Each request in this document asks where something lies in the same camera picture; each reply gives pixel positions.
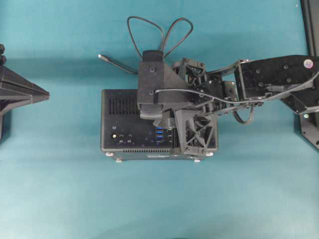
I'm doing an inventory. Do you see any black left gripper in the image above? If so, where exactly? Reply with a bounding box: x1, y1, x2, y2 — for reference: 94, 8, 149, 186
0, 44, 50, 116

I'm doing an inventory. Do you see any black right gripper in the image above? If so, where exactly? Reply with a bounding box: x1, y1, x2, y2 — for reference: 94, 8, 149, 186
153, 63, 219, 158

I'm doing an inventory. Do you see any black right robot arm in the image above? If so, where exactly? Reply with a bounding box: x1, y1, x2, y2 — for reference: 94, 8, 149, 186
155, 55, 319, 161

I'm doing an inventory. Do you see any black mini PC box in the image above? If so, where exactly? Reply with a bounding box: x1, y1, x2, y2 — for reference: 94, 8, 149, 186
100, 89, 206, 162

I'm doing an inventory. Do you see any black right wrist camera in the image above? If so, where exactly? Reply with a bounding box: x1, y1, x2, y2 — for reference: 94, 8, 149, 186
137, 50, 205, 120

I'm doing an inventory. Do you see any black camera cable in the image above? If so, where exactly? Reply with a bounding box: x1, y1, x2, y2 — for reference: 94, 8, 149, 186
154, 79, 319, 104

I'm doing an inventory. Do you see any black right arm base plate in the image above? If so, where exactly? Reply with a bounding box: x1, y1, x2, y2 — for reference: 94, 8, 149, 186
294, 107, 319, 150

